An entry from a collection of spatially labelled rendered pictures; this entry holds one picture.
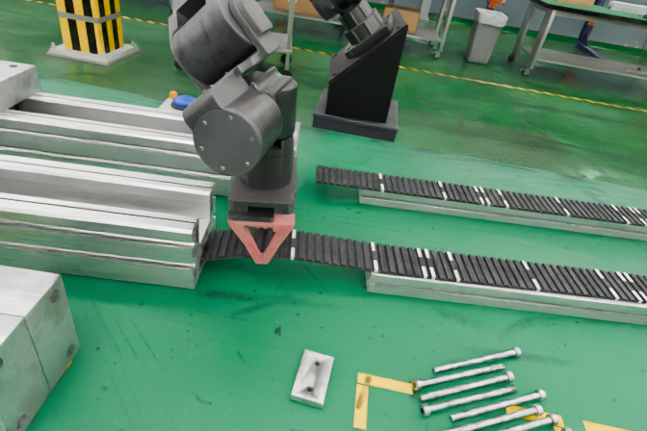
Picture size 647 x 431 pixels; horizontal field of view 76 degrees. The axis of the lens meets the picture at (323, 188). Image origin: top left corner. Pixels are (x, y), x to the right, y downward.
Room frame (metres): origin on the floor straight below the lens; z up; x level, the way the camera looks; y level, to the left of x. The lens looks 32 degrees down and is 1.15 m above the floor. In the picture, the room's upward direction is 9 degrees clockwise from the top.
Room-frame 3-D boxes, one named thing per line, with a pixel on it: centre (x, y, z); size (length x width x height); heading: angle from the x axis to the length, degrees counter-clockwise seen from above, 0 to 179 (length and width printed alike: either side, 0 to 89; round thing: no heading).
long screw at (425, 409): (0.25, -0.17, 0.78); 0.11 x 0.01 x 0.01; 112
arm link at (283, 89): (0.38, 0.07, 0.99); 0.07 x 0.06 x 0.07; 172
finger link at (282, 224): (0.37, 0.06, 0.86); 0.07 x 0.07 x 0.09; 6
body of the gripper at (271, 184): (0.38, 0.06, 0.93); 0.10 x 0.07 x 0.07; 6
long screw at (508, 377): (0.26, -0.17, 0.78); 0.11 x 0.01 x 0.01; 112
